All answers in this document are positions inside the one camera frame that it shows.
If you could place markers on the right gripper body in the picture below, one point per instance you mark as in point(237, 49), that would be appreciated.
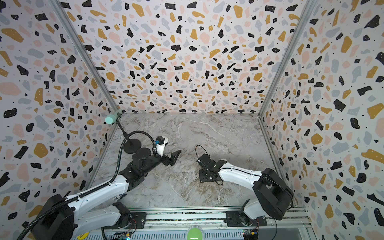
point(205, 168)

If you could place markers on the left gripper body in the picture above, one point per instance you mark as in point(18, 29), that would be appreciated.
point(156, 160)

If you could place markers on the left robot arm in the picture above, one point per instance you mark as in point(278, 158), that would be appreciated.
point(65, 218)

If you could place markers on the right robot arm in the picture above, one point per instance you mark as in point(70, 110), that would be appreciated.
point(273, 196)

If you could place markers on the microphone on black stand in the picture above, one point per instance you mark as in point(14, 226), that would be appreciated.
point(131, 145)

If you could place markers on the green push button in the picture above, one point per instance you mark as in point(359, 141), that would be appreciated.
point(195, 233)

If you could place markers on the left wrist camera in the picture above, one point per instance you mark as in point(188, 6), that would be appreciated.
point(160, 144)

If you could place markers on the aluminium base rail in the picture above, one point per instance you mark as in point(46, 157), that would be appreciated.
point(173, 223)

